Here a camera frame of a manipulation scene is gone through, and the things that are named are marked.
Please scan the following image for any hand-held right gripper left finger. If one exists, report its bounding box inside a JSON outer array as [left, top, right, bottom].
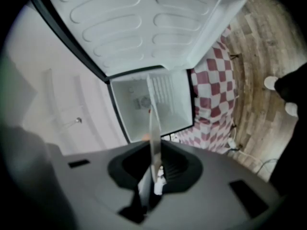
[[107, 141, 152, 225]]

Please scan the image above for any white fridge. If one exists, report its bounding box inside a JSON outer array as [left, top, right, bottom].
[[31, 0, 249, 145]]

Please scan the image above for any white cable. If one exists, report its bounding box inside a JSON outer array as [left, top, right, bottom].
[[236, 149, 280, 176]]

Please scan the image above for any white shoe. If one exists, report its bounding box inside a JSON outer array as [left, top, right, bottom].
[[263, 76, 279, 91], [284, 102, 299, 117]]

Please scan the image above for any grey plate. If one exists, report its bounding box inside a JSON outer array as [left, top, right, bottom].
[[138, 103, 168, 212]]

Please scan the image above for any white power plug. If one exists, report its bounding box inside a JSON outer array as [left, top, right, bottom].
[[226, 138, 238, 150]]

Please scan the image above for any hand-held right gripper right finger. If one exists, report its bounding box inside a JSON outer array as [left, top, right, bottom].
[[160, 139, 203, 194]]

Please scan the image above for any red white checkered tablecloth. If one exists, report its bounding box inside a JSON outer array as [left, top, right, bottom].
[[175, 24, 240, 154]]

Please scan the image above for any white fridge shelf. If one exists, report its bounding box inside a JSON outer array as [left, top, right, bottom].
[[146, 72, 177, 129]]

